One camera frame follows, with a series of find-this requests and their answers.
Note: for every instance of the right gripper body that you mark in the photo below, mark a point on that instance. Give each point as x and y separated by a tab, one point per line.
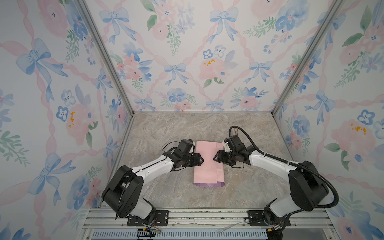
229	158

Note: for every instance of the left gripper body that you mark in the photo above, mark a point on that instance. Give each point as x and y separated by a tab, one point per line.
189	161

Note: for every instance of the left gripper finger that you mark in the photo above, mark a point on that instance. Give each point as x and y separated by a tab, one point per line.
199	157
199	163

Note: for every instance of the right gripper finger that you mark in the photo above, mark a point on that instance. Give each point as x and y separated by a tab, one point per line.
219	154
218	159

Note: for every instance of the purple wrapping paper sheet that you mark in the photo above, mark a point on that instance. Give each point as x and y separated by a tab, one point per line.
211	173

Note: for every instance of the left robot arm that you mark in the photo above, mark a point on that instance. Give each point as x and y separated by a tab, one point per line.
122	193

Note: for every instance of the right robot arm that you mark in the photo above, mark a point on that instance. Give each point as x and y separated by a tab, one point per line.
308	189

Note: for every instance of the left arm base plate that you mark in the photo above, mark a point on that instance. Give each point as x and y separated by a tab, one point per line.
157	218

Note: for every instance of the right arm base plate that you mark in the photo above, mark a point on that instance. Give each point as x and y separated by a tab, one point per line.
258	218

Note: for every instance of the aluminium front rail frame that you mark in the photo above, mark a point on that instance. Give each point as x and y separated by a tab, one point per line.
315	225

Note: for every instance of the white slotted cable duct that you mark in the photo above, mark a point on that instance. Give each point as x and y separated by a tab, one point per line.
180	234

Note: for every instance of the right aluminium corner post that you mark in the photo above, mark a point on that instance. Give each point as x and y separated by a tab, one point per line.
321	32

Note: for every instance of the aluminium corner post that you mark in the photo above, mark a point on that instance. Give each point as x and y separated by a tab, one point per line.
95	34
321	32

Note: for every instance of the left aluminium corner post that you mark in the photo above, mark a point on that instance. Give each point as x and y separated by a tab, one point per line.
95	34

